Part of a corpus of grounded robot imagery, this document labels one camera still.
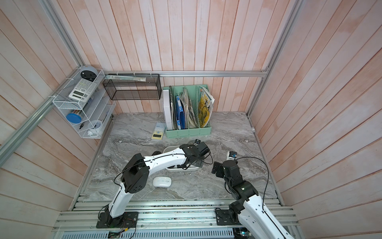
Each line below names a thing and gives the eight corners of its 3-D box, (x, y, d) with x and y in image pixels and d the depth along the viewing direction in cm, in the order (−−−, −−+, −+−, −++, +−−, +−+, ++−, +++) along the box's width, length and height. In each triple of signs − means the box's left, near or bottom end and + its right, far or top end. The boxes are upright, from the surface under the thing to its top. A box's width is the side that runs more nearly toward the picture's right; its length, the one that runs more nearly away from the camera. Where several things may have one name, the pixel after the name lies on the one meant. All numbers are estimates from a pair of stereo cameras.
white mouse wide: (153, 187, 86) (152, 185, 84) (154, 178, 89) (153, 176, 87) (171, 187, 86) (170, 185, 84) (172, 178, 89) (171, 176, 87)
